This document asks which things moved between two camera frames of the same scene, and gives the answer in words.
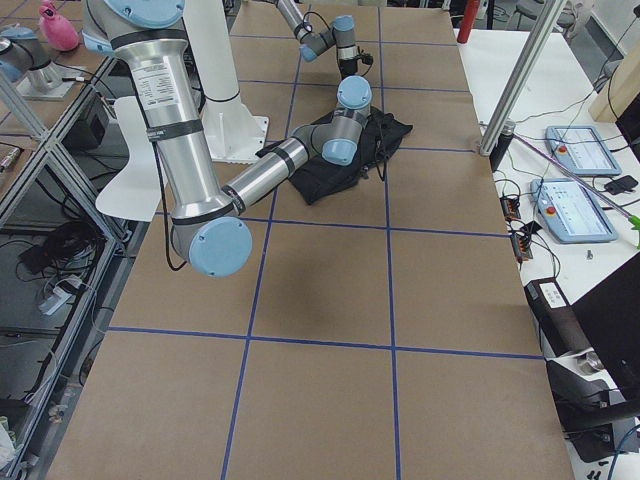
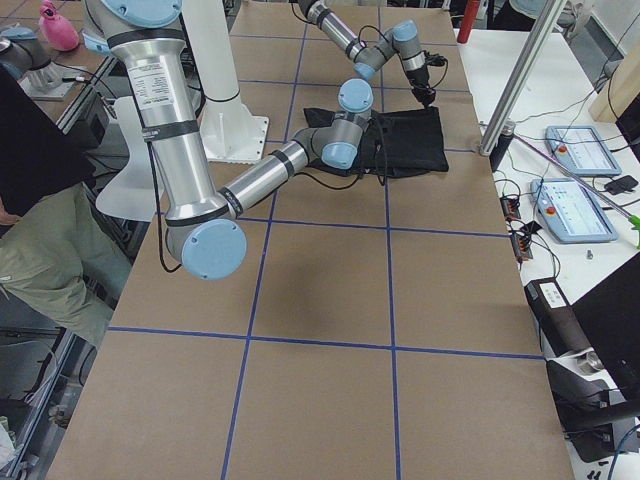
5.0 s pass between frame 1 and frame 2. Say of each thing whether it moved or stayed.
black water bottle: stayed
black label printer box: stayed
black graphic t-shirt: moved
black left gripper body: moved
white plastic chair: stayed
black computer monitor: stayed
